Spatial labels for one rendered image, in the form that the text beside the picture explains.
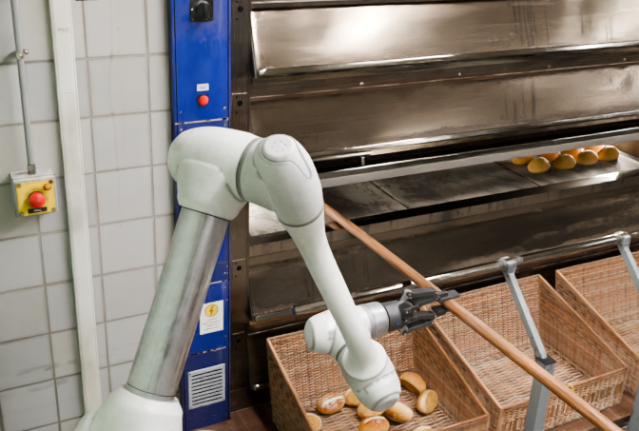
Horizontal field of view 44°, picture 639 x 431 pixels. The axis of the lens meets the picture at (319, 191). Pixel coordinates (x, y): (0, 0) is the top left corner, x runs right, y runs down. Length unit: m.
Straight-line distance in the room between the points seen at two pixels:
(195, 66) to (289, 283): 0.80
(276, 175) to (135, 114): 0.74
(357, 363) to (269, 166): 0.55
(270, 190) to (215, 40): 0.71
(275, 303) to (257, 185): 1.05
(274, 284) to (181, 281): 0.96
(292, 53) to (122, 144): 0.53
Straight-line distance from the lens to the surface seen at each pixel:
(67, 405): 2.49
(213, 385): 2.57
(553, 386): 1.89
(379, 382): 1.83
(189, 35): 2.09
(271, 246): 2.43
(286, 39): 2.23
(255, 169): 1.50
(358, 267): 2.63
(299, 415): 2.43
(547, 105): 2.85
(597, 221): 3.26
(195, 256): 1.57
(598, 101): 3.01
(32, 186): 2.06
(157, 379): 1.60
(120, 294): 2.33
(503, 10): 2.65
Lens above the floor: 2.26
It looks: 23 degrees down
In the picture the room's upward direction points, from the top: 3 degrees clockwise
